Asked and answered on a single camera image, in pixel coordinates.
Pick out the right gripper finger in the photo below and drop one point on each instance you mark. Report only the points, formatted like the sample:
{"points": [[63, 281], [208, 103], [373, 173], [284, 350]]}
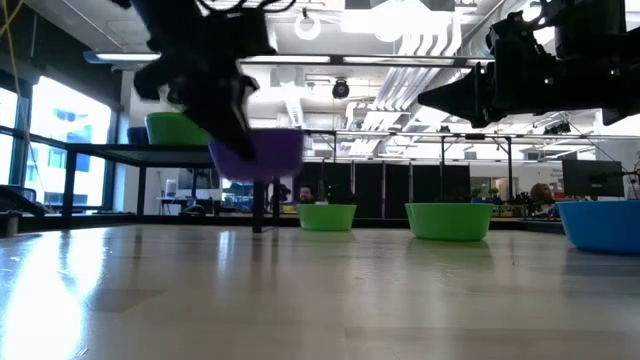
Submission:
{"points": [[460, 119], [455, 95]]}

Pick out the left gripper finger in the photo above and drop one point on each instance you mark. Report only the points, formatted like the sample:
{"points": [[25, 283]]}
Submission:
{"points": [[232, 140]]}

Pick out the green plastic mini bowl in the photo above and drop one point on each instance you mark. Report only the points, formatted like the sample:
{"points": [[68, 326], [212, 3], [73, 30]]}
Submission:
{"points": [[326, 217], [449, 222], [170, 130]]}

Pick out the blue plastic mini bowl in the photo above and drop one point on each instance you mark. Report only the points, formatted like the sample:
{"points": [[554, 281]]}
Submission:
{"points": [[602, 229]]}

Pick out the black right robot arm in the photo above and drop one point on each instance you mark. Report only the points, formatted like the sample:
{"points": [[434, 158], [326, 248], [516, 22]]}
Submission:
{"points": [[600, 25]]}

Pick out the long ceiling light bar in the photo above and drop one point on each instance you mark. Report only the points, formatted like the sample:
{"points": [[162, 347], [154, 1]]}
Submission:
{"points": [[127, 57], [285, 59], [400, 60], [479, 62]]}

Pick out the black ceiling spotlight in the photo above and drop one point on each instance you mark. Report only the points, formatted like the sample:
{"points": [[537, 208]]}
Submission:
{"points": [[340, 90], [557, 128]]}

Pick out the black partition panel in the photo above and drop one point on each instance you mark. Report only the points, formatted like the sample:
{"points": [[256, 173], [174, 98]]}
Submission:
{"points": [[440, 182], [397, 182], [320, 172], [370, 182]]}

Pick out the small white container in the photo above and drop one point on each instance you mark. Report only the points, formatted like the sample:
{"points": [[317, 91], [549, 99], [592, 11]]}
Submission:
{"points": [[170, 189]]}

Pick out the person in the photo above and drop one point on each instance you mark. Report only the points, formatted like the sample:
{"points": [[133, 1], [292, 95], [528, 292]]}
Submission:
{"points": [[306, 194], [541, 192]]}

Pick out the black computer monitor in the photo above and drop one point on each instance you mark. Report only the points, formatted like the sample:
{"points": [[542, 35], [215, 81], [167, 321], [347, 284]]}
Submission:
{"points": [[592, 177]]}

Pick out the bright ceiling panel lamp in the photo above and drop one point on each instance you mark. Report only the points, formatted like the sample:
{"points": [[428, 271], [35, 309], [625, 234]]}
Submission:
{"points": [[385, 22]]}

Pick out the black perforated metal shelf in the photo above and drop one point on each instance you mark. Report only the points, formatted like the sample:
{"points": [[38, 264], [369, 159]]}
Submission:
{"points": [[125, 155]]}

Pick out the black metal station frame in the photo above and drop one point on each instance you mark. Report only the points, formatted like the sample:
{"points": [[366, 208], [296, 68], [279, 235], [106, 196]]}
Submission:
{"points": [[320, 132], [475, 136]]}

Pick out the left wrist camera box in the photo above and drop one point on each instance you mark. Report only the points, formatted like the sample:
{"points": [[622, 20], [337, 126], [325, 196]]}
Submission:
{"points": [[150, 82]]}

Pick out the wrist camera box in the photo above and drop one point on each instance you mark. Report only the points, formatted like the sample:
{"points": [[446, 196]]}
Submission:
{"points": [[150, 82], [520, 40]]}

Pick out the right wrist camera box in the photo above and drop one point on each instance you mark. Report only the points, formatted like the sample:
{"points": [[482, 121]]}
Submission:
{"points": [[520, 40]]}

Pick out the silver ventilation duct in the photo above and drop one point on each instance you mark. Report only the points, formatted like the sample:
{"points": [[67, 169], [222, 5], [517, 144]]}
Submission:
{"points": [[470, 30]]}

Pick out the black aluminium rig frame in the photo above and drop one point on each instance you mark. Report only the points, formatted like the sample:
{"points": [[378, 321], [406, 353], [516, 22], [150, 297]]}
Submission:
{"points": [[210, 220]]}

